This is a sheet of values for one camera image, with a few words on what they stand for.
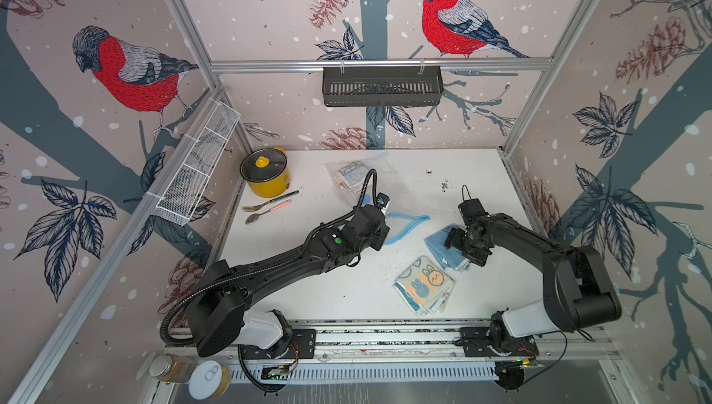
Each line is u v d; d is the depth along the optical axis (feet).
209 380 2.12
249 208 3.36
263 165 3.29
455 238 2.71
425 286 2.69
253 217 3.30
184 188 2.79
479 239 2.23
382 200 2.27
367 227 1.94
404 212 2.80
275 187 3.48
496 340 2.18
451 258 2.88
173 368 2.08
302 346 2.40
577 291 1.43
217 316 1.32
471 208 2.44
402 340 2.47
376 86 3.49
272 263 1.55
